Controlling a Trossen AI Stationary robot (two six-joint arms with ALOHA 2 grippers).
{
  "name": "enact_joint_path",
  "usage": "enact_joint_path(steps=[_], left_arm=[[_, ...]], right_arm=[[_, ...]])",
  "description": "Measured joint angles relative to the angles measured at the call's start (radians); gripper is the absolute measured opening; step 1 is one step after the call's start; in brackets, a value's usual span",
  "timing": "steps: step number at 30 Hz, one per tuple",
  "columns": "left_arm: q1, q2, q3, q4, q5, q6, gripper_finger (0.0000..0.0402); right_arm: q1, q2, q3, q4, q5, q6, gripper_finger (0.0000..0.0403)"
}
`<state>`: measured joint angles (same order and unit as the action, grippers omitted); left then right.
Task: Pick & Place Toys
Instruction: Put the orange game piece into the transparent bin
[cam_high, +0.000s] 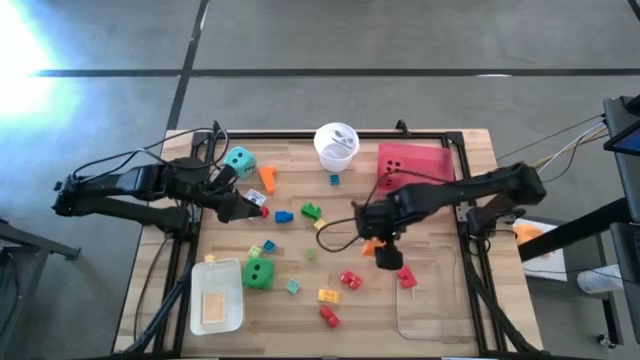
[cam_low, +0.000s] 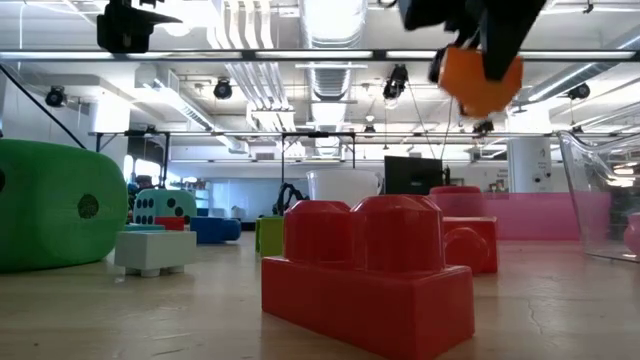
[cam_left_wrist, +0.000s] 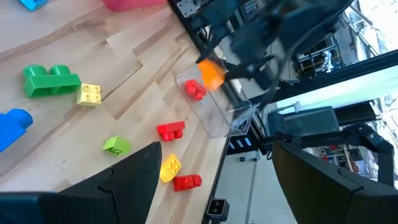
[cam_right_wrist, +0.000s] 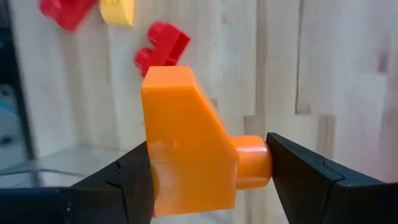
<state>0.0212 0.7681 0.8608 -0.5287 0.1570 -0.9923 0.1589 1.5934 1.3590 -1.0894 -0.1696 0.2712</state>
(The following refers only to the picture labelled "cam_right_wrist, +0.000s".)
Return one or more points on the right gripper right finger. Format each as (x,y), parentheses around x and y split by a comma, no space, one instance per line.
(326,199)

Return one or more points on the orange slanted toy block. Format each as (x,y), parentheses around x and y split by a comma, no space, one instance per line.
(186,140)

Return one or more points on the red two-stud toy block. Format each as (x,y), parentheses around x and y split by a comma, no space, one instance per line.
(161,43)
(68,12)

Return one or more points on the yellow two-stud toy block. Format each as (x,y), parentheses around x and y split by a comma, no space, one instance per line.
(118,12)

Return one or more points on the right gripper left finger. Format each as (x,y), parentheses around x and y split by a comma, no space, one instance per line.
(93,202)

